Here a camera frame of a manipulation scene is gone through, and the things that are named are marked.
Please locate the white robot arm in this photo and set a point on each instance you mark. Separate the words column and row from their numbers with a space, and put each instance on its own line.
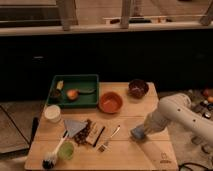
column 177, row 108

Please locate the red apple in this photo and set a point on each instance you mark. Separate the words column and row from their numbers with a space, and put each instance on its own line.
column 72, row 94

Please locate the dark brown bowl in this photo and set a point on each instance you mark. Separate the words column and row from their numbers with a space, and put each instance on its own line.
column 138, row 88

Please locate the green plastic tray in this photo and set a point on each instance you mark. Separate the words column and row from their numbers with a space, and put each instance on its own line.
column 84, row 81

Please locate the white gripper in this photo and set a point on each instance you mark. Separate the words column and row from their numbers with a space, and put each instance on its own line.
column 154, row 122

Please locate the green cup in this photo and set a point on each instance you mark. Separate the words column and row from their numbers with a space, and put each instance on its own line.
column 66, row 151

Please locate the black marker pen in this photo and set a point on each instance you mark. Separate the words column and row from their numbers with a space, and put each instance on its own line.
column 94, row 145

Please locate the metal fork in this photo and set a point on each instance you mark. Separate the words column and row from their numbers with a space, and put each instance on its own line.
column 104, row 146

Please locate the green cucumber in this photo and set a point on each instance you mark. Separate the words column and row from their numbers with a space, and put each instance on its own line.
column 86, row 91

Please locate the grey triangular cloth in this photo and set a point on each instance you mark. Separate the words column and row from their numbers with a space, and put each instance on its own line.
column 73, row 127

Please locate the dark round cup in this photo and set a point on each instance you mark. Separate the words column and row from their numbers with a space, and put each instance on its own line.
column 55, row 95

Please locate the blue sponge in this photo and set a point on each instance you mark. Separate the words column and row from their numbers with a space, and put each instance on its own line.
column 138, row 132

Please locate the white dish brush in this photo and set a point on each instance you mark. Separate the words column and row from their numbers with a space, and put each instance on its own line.
column 50, row 158

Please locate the red bowl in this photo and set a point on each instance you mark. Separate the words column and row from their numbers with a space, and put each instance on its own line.
column 110, row 103

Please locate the yellow banana piece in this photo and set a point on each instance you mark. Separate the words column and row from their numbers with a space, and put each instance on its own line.
column 59, row 85

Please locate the white cup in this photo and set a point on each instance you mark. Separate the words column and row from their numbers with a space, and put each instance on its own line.
column 53, row 113

